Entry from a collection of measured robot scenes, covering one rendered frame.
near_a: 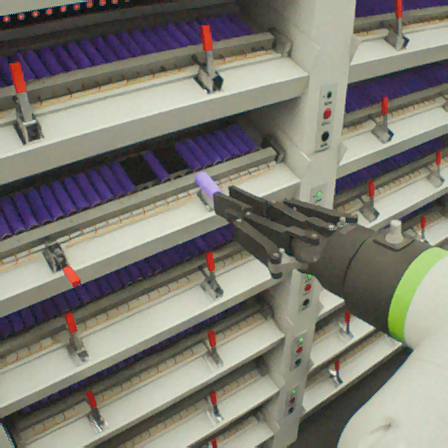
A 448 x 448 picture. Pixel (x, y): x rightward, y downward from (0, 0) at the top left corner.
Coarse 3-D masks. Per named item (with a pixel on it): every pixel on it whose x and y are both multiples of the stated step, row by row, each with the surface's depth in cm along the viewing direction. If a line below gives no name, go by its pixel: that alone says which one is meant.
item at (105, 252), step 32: (224, 128) 97; (256, 128) 98; (288, 160) 94; (224, 192) 87; (256, 192) 89; (288, 192) 94; (128, 224) 79; (160, 224) 80; (192, 224) 82; (224, 224) 88; (32, 256) 72; (96, 256) 74; (128, 256) 78; (0, 288) 68; (32, 288) 69; (64, 288) 74
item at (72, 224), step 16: (240, 160) 89; (256, 160) 90; (272, 160) 93; (192, 176) 85; (224, 176) 88; (240, 176) 89; (144, 192) 80; (160, 192) 81; (176, 192) 83; (96, 208) 76; (112, 208) 77; (128, 208) 79; (48, 224) 73; (64, 224) 73; (80, 224) 74; (16, 240) 70; (32, 240) 71; (80, 240) 74; (0, 256) 69; (16, 256) 70
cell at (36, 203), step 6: (30, 192) 76; (36, 192) 77; (30, 198) 76; (36, 198) 76; (30, 204) 76; (36, 204) 75; (42, 204) 75; (36, 210) 75; (42, 210) 75; (42, 216) 74; (48, 216) 74; (42, 222) 74
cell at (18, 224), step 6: (6, 198) 74; (0, 204) 75; (6, 204) 74; (12, 204) 74; (6, 210) 73; (12, 210) 73; (6, 216) 73; (12, 216) 73; (18, 216) 73; (12, 222) 72; (18, 222) 72; (12, 228) 72; (18, 228) 72; (24, 228) 72
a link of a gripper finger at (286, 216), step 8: (272, 200) 63; (272, 208) 62; (280, 208) 61; (288, 208) 61; (280, 216) 61; (288, 216) 60; (296, 216) 59; (304, 216) 59; (288, 224) 60; (296, 224) 59; (304, 224) 57; (312, 224) 56; (320, 224) 56; (328, 224) 55; (328, 232) 54
